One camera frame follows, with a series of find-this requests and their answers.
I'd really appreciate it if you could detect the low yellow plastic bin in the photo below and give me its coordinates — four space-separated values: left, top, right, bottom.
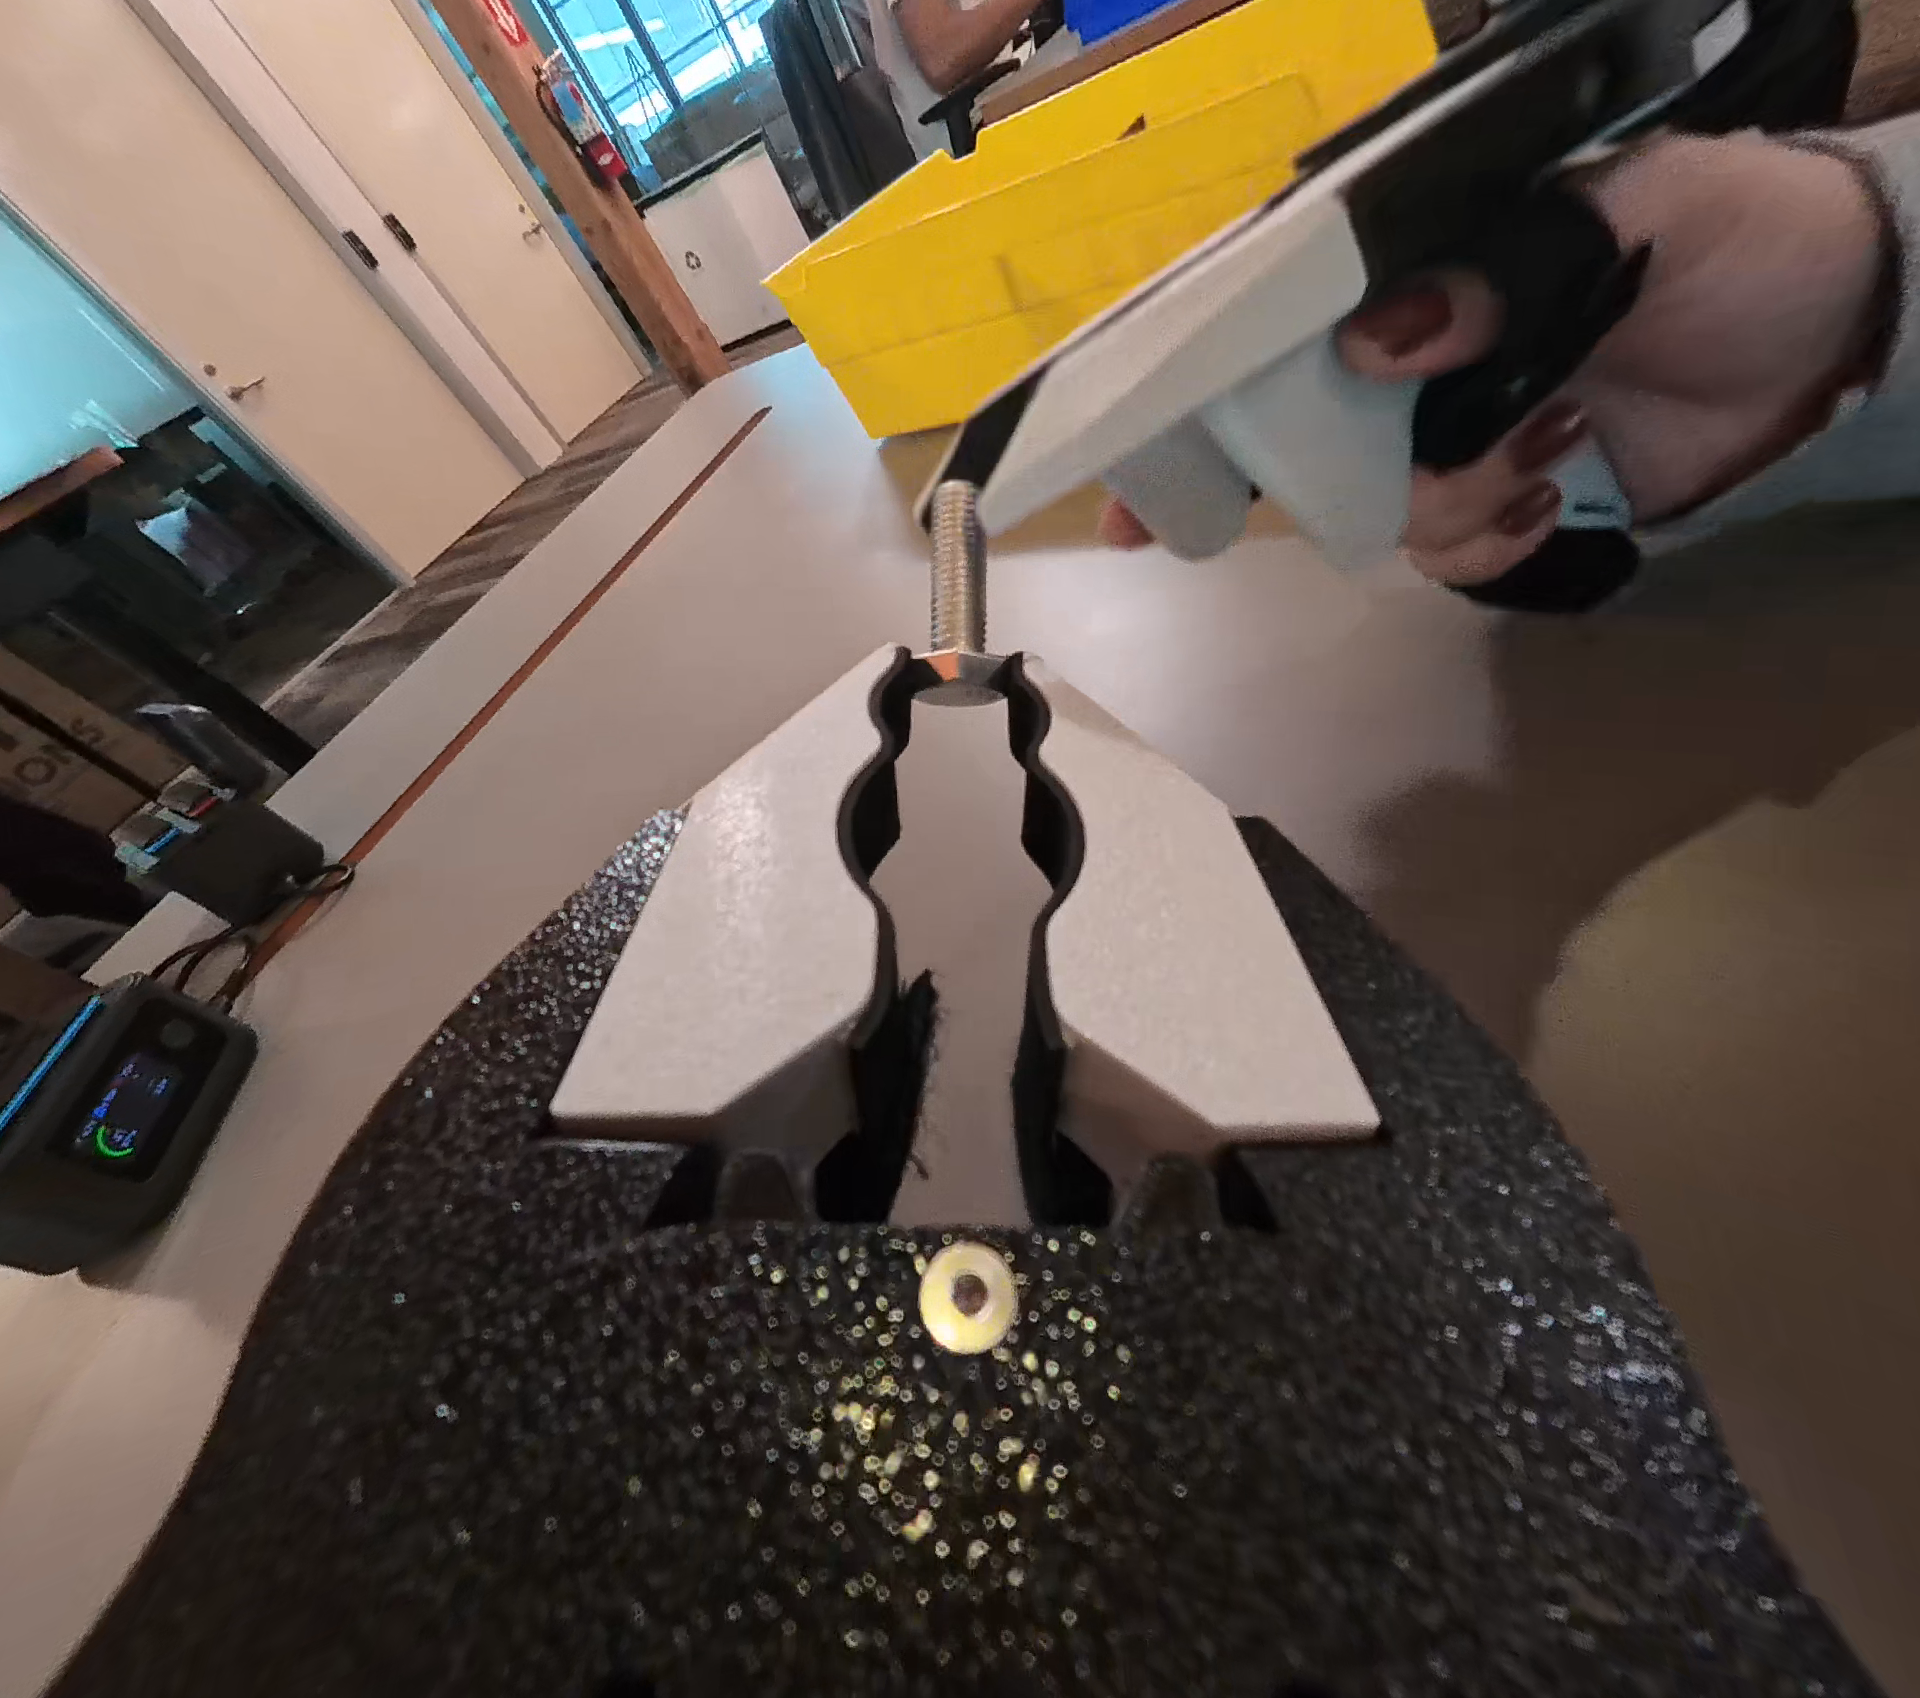
764 70 1307 439

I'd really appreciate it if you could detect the red fire extinguisher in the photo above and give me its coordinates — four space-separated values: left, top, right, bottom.
534 49 627 186

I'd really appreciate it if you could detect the silver bolt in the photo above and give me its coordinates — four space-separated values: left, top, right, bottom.
906 478 1005 702

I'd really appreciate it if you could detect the white double door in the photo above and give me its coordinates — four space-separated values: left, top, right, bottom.
0 0 649 576

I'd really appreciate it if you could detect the person's right hand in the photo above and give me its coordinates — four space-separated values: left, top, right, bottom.
1334 133 1895 589

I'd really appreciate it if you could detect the cardboard box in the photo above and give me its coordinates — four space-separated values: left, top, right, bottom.
0 645 197 805

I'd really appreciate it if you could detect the white recycling cabinet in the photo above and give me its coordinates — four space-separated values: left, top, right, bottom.
634 151 813 352

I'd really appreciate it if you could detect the tall yellow plastic bin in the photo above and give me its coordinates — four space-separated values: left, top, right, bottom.
976 0 1444 230

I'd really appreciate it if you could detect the grey power bank with display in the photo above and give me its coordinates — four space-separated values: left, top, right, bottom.
0 974 259 1271

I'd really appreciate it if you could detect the wooden office desk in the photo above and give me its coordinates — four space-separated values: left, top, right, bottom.
976 0 1419 131

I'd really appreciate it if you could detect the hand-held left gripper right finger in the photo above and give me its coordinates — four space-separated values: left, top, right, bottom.
1016 645 1386 1177

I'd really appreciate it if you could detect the wooden post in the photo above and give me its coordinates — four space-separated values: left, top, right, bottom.
317 0 729 392

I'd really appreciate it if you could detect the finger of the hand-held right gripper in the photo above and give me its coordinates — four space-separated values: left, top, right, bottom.
914 178 1370 537

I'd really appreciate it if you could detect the black office chair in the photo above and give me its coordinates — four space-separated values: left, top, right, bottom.
751 0 916 230

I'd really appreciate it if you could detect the black box device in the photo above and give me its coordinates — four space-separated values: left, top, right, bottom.
142 798 326 924

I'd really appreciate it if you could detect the black cable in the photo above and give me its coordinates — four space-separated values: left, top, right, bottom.
146 862 357 1005

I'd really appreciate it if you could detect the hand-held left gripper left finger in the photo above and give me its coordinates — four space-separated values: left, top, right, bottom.
547 640 916 1154

